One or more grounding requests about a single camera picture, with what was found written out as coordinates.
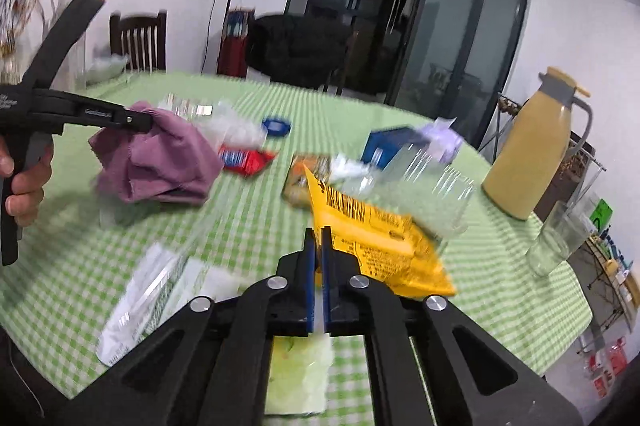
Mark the blue box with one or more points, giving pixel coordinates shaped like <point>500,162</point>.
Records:
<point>385,143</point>

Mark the clear glass vase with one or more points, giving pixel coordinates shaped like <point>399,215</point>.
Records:
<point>70,55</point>

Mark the wooden chair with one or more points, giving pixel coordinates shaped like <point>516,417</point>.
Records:
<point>137,21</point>

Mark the green bag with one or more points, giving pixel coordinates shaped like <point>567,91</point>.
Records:
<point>602,213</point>

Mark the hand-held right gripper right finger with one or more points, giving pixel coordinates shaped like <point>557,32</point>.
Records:
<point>326,276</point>

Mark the person's left hand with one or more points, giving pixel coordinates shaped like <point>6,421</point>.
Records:
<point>32,191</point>

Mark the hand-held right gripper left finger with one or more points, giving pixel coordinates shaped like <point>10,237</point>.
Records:
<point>310,276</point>

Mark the red snack packet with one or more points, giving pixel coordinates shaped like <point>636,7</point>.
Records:
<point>245,159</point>

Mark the brown cabinet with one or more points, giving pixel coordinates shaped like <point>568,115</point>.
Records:
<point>560,186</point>

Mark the yellow thermos jug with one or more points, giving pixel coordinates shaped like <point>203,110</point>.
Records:
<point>525,155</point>

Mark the sliding glass door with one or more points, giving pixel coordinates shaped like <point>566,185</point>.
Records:
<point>450,30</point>

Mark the white crumpled tissue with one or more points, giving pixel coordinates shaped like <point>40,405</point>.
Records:
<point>347,168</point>

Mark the red printed box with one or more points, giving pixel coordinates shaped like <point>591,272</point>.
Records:
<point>600,383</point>

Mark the blue round lid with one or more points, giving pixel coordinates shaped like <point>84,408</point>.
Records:
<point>276,127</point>

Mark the clear plastic cup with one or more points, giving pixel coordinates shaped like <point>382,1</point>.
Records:
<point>435,201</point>

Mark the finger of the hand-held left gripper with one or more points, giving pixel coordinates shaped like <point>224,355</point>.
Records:
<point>100,113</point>
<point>75,20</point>

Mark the brown snack packet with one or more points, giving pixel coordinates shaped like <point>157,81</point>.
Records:
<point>295,181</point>

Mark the metal drying rack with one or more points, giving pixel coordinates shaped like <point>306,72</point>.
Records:
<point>600,163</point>

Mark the purple tissue packet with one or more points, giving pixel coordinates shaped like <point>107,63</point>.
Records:
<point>442,143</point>

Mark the green checked tablecloth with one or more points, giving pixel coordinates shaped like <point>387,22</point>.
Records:
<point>265,226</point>

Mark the black fabric chair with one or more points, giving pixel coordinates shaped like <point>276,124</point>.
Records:
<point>295,48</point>

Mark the white paper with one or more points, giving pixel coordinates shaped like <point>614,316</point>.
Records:
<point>240,125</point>

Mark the hanging dried food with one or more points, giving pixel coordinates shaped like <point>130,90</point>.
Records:
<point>507,105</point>

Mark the translucent plastic bag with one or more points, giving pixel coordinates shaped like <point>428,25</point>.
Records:
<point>105,68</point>

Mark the tall red box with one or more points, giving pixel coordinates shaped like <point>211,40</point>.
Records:
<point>232,55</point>

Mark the purple cloth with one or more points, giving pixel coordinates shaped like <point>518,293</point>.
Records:
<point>165,155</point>

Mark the clear plastic container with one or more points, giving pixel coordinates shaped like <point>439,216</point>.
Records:
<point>145,296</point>

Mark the yellow snack packet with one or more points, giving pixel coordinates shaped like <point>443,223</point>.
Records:
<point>380,246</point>

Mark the clear plastic package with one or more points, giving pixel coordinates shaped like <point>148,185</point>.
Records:
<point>187,105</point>

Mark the pale green packet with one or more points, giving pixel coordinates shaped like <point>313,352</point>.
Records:
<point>300,371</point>

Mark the tall clear glass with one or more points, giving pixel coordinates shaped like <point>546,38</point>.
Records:
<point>555,241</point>

